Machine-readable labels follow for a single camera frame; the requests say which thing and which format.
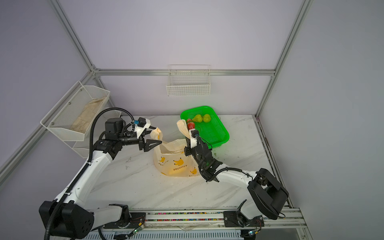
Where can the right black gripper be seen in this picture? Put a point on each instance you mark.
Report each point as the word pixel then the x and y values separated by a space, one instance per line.
pixel 188 149

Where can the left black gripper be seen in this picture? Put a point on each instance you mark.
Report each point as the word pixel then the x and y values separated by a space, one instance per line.
pixel 146 145

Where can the beige plastic bag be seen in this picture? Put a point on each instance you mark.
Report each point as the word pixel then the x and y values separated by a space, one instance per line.
pixel 170 160

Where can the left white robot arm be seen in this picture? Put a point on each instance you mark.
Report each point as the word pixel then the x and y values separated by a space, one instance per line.
pixel 66 216

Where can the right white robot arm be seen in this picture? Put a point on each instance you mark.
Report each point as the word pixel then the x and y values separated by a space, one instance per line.
pixel 268 194

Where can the red fake strawberry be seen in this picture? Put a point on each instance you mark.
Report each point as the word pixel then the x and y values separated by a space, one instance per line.
pixel 190 124

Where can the green fake pear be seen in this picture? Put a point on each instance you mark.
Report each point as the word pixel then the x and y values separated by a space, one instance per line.
pixel 198 119

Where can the green fake round fruit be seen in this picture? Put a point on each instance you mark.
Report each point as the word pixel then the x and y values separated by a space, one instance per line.
pixel 207 118

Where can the green plastic basket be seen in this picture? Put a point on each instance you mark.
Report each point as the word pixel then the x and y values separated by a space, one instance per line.
pixel 213 132

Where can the folded beige bags in shelf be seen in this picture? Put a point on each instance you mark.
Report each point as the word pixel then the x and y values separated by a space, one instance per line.
pixel 84 120

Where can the upper white mesh shelf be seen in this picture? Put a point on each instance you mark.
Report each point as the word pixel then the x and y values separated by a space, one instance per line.
pixel 60 118

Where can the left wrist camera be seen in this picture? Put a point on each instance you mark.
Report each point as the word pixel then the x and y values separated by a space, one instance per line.
pixel 140 125

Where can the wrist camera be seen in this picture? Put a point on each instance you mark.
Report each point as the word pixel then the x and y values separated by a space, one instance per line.
pixel 140 125
pixel 194 134

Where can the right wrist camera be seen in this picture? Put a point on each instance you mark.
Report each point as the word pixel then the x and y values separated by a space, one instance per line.
pixel 194 134

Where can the white wire wall basket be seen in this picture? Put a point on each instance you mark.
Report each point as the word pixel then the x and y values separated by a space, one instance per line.
pixel 188 80

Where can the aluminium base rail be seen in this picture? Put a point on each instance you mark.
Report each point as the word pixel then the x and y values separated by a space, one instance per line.
pixel 204 225

